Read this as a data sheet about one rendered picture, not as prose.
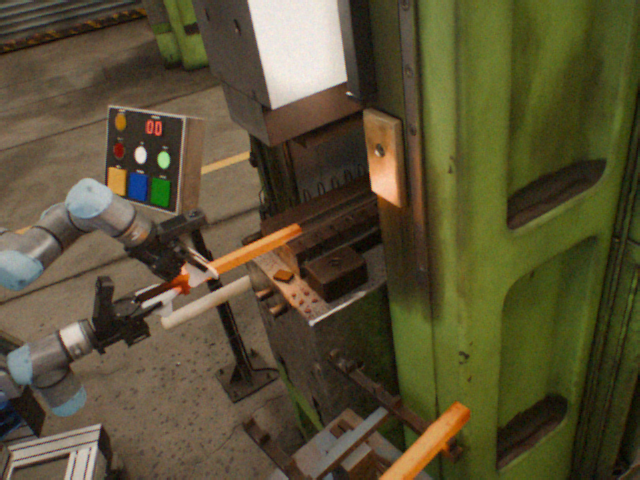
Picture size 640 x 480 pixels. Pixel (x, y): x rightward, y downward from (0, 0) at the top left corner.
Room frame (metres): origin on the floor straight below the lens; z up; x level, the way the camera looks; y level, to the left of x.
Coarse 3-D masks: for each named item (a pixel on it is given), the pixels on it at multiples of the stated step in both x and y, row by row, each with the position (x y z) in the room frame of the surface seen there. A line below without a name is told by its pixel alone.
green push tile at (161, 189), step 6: (156, 180) 1.46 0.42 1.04; (162, 180) 1.45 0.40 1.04; (156, 186) 1.45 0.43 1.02; (162, 186) 1.44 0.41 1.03; (168, 186) 1.42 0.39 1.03; (156, 192) 1.44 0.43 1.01; (162, 192) 1.43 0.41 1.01; (168, 192) 1.41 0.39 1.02; (156, 198) 1.43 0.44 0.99; (162, 198) 1.42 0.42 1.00; (168, 198) 1.41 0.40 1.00; (156, 204) 1.43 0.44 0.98; (162, 204) 1.41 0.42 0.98; (168, 204) 1.40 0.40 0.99
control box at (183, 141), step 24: (144, 120) 1.58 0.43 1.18; (168, 120) 1.52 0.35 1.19; (192, 120) 1.49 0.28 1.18; (144, 144) 1.54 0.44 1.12; (168, 144) 1.48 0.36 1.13; (192, 144) 1.47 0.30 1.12; (120, 168) 1.58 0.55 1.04; (144, 168) 1.51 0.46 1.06; (168, 168) 1.45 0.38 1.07; (192, 168) 1.45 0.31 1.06; (192, 192) 1.43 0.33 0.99
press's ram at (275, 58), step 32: (192, 0) 1.25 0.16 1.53; (224, 0) 1.09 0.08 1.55; (256, 0) 1.00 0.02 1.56; (288, 0) 1.02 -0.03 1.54; (320, 0) 1.05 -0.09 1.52; (224, 32) 1.12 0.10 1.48; (256, 32) 0.99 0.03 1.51; (288, 32) 1.02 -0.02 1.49; (320, 32) 1.05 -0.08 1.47; (224, 64) 1.17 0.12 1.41; (256, 64) 1.01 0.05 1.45; (288, 64) 1.01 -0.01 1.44; (320, 64) 1.04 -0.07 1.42; (256, 96) 1.05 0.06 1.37; (288, 96) 1.01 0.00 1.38
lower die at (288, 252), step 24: (336, 192) 1.29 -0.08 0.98; (360, 192) 1.24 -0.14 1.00; (288, 216) 1.22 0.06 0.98; (312, 216) 1.17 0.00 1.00; (336, 216) 1.15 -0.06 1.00; (360, 216) 1.14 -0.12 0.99; (288, 240) 1.09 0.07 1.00; (312, 240) 1.08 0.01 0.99; (336, 240) 1.08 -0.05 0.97; (288, 264) 1.09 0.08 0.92
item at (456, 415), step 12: (456, 408) 0.58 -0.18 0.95; (444, 420) 0.56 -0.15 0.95; (456, 420) 0.55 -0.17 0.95; (432, 432) 0.54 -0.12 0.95; (444, 432) 0.54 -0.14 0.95; (420, 444) 0.52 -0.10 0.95; (432, 444) 0.52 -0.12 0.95; (444, 444) 0.53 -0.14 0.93; (408, 456) 0.51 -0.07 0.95; (420, 456) 0.50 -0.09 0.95; (432, 456) 0.51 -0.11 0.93; (396, 468) 0.49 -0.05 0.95; (408, 468) 0.49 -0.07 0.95; (420, 468) 0.49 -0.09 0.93
